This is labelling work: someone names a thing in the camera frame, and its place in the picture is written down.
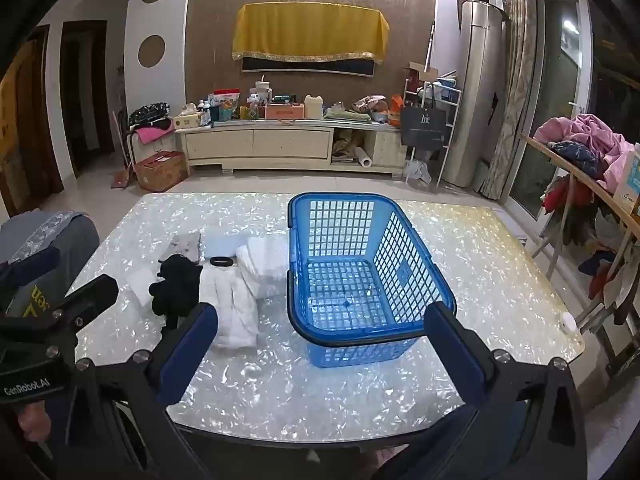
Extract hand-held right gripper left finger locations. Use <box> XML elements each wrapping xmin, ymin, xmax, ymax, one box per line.
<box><xmin>55</xmin><ymin>302</ymin><xmax>221</xmax><ymax>480</ymax></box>

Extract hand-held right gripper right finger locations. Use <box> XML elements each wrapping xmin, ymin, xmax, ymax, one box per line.
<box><xmin>422</xmin><ymin>301</ymin><xmax>588</xmax><ymax>480</ymax></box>

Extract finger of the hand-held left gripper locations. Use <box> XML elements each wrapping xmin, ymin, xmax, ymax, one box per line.
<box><xmin>50</xmin><ymin>274</ymin><xmax>120</xmax><ymax>333</ymax></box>
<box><xmin>0</xmin><ymin>247</ymin><xmax>62</xmax><ymax>286</ymax></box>

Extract white garment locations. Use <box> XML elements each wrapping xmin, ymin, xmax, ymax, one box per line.
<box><xmin>197</xmin><ymin>265</ymin><xmax>261</xmax><ymax>351</ymax></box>

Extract black soft cloth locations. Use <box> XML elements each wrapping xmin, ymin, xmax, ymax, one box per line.
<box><xmin>148</xmin><ymin>254</ymin><xmax>204</xmax><ymax>331</ymax></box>

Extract grey fluffy cloth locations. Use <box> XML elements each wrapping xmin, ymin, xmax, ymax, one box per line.
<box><xmin>159</xmin><ymin>231</ymin><xmax>202</xmax><ymax>263</ymax></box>

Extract blue plastic basket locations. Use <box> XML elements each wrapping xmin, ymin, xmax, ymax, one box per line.
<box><xmin>286</xmin><ymin>192</ymin><xmax>457</xmax><ymax>368</ymax></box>

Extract person's left hand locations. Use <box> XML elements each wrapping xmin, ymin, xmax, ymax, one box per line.
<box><xmin>15</xmin><ymin>400</ymin><xmax>53</xmax><ymax>443</ymax></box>

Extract small white cloth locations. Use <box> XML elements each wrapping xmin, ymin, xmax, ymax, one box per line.
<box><xmin>125</xmin><ymin>267</ymin><xmax>161</xmax><ymax>307</ymax></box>

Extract light blue folded cloth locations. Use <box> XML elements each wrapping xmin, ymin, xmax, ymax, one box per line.
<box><xmin>206</xmin><ymin>236</ymin><xmax>251</xmax><ymax>261</ymax></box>

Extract brown storage box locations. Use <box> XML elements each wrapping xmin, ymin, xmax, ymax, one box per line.
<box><xmin>134</xmin><ymin>151</ymin><xmax>188</xmax><ymax>192</ymax></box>

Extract pink cloth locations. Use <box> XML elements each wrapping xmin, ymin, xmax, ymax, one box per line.
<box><xmin>135</xmin><ymin>125</ymin><xmax>176</xmax><ymax>145</ymax></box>

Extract dark wooden door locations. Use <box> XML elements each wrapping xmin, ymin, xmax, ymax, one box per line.
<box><xmin>60</xmin><ymin>20</ymin><xmax>116</xmax><ymax>178</ymax></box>

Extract black patterned bag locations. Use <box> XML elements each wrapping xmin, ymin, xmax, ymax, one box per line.
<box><xmin>129</xmin><ymin>102</ymin><xmax>171</xmax><ymax>128</ymax></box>

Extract white plastic bag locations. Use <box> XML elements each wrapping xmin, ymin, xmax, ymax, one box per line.
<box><xmin>404</xmin><ymin>160</ymin><xmax>432</xmax><ymax>185</ymax></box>

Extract red hanging clothes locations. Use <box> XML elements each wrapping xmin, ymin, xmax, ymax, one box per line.
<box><xmin>542</xmin><ymin>175</ymin><xmax>601</xmax><ymax>221</ymax></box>

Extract wooden clothes rack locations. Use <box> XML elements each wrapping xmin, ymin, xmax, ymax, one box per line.
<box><xmin>520</xmin><ymin>132</ymin><xmax>640</xmax><ymax>376</ymax></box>

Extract black tote bag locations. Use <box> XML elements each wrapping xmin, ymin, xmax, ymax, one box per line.
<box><xmin>400</xmin><ymin>105</ymin><xmax>447</xmax><ymax>147</ymax></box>

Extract cream television cabinet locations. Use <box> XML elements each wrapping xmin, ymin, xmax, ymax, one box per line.
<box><xmin>175</xmin><ymin>120</ymin><xmax>407</xmax><ymax>178</ymax></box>

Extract dark blue patterned garment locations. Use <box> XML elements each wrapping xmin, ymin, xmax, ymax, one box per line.
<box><xmin>547</xmin><ymin>140</ymin><xmax>608</xmax><ymax>176</ymax></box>

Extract white and blue carton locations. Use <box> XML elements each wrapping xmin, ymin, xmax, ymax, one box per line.
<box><xmin>612</xmin><ymin>142</ymin><xmax>640</xmax><ymax>216</ymax></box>

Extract white metal rack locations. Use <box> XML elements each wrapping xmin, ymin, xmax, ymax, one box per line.
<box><xmin>402</xmin><ymin>77</ymin><xmax>463</xmax><ymax>186</ymax></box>

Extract orange bag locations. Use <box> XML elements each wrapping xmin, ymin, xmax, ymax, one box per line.
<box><xmin>387</xmin><ymin>95</ymin><xmax>406</xmax><ymax>128</ymax></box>

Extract pink clothes pile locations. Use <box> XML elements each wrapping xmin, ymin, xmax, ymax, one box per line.
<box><xmin>532</xmin><ymin>114</ymin><xmax>636</xmax><ymax>191</ymax></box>

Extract pink rectangular box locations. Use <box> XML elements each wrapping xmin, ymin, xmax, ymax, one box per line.
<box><xmin>265</xmin><ymin>103</ymin><xmax>305</xmax><ymax>121</ymax></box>

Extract colourful snack bag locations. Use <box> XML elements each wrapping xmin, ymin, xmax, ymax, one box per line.
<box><xmin>352</xmin><ymin>95</ymin><xmax>388</xmax><ymax>113</ymax></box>

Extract standing air conditioner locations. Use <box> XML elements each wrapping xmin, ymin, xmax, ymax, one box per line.
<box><xmin>442</xmin><ymin>0</ymin><xmax>506</xmax><ymax>188</ymax></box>

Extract open cardboard box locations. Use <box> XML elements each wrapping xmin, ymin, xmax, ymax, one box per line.
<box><xmin>404</xmin><ymin>61</ymin><xmax>440</xmax><ymax>83</ymax></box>

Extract patterned beige curtain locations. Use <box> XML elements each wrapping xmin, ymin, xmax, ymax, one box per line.
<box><xmin>480</xmin><ymin>0</ymin><xmax>538</xmax><ymax>201</ymax></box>

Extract black television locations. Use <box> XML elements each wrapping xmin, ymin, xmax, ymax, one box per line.
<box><xmin>241</xmin><ymin>52</ymin><xmax>375</xmax><ymax>78</ymax></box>

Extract yellow television cover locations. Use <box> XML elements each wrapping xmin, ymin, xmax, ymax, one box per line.
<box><xmin>231</xmin><ymin>2</ymin><xmax>391</xmax><ymax>64</ymax></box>

